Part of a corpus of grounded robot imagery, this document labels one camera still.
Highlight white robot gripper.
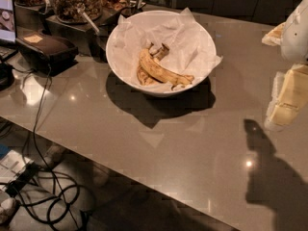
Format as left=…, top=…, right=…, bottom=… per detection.
left=262, top=0, right=308, bottom=131

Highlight spotted yellow banana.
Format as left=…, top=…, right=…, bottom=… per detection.
left=138, top=43, right=194, bottom=88

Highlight white ceramic bowl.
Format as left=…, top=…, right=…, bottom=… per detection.
left=105, top=10, right=218, bottom=98

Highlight white paper liner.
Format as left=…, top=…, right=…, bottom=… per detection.
left=111, top=7, right=223, bottom=93

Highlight small black cup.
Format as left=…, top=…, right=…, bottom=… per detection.
left=120, top=0, right=146, bottom=17

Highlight white serving spoon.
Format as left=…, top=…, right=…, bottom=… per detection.
left=77, top=8, right=100, bottom=36

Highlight black display tray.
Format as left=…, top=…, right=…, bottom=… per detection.
left=15, top=5, right=119, bottom=62

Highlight black pouch case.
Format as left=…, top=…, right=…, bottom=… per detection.
left=16, top=31, right=79, bottom=76

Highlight laptop with lit screen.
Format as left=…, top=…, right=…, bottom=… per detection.
left=0, top=0, right=17, bottom=62

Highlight power adapter box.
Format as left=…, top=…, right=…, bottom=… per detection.
left=0, top=147, right=39, bottom=197

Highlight black cable on table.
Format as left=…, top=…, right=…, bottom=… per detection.
left=31, top=64, right=54, bottom=171

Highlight black coiled floor cables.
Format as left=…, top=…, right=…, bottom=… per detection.
left=6, top=167, right=90, bottom=231

